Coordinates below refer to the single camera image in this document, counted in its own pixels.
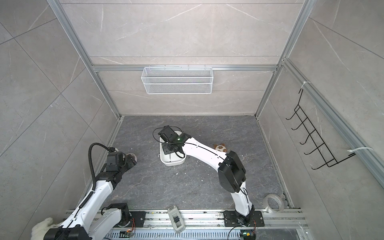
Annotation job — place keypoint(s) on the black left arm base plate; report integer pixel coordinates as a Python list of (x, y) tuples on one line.
[(133, 219)]

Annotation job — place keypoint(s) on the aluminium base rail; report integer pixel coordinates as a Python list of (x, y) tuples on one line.
[(209, 224)]

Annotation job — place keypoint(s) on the beige tape roll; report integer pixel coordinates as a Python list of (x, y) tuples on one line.
[(131, 158)]

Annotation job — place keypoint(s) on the white plastic bin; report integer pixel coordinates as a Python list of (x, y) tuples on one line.
[(172, 159)]

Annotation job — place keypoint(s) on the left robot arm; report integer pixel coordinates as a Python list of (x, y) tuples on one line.
[(79, 225)]

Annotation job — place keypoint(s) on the grey handheld controller box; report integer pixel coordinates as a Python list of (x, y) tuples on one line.
[(176, 219)]

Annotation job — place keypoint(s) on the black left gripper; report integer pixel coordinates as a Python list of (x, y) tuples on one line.
[(130, 160)]

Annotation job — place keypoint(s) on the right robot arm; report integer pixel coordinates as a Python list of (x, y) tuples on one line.
[(231, 171)]

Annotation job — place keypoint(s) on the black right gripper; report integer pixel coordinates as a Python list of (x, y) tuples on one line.
[(166, 148)]

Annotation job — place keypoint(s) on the small brown white plush toy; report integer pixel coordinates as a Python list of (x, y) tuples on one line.
[(221, 148)]

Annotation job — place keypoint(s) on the black wire hook rack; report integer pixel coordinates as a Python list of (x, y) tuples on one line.
[(313, 135)]

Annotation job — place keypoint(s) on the white wire mesh basket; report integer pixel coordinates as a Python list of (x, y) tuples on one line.
[(178, 80)]

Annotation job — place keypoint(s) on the clear tape roll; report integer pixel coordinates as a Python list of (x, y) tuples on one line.
[(275, 198)]

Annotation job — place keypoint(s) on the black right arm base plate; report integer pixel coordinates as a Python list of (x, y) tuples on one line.
[(253, 219)]

